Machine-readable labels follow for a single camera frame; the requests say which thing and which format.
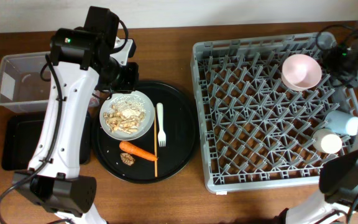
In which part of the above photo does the pink bowl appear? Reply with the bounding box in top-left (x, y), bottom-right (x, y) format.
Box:
top-left (281, 54), bottom-right (322, 91)

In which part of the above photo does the orange carrot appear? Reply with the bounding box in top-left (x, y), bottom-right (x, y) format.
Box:
top-left (119, 141), bottom-right (158, 161)

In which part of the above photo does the cream cup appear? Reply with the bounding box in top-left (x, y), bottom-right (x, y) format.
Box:
top-left (313, 128), bottom-right (342, 154)

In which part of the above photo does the wooden chopstick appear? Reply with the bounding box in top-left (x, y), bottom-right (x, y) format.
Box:
top-left (154, 108), bottom-right (158, 177)

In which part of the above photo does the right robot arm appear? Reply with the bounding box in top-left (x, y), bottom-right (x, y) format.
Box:
top-left (273, 26), bottom-right (358, 223)

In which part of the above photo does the grey plate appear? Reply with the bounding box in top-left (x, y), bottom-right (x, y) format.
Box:
top-left (99, 91), bottom-right (154, 141)

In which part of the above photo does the grey dishwasher rack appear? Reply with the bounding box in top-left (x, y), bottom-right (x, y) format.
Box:
top-left (191, 32), bottom-right (358, 194)

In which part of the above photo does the walnut piece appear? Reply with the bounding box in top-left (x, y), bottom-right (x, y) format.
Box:
top-left (120, 152), bottom-right (135, 166)

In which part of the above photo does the white plastic fork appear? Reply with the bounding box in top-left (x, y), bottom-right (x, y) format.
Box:
top-left (157, 103), bottom-right (167, 147)

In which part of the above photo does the peanut shells and rice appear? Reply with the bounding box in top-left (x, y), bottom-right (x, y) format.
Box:
top-left (101, 95), bottom-right (146, 134)

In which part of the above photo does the black rectangular bin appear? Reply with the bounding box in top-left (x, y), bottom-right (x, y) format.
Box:
top-left (1, 110), bottom-right (92, 171)

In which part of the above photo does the blue cup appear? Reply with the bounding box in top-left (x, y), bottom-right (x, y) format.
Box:
top-left (324, 110), bottom-right (358, 136)

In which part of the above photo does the round black tray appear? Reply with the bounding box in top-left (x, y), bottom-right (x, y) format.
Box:
top-left (91, 81), bottom-right (200, 184)

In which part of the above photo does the clear plastic bin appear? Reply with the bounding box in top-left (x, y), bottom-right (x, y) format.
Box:
top-left (0, 51), bottom-right (101, 113)

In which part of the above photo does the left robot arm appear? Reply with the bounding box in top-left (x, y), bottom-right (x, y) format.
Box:
top-left (12, 6), bottom-right (139, 223)

